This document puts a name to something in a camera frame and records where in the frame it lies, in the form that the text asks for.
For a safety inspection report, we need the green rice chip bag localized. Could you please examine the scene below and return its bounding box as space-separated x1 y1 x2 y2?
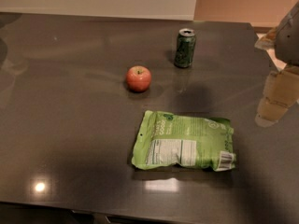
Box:
132 110 236 172

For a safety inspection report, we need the green soda can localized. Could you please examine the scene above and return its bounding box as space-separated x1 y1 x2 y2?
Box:
174 28 196 68

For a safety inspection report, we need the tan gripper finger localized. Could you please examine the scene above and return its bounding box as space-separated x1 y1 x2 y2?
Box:
255 65 299 127
254 27 278 50

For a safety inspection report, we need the red apple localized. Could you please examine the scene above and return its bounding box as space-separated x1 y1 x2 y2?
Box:
126 65 151 92

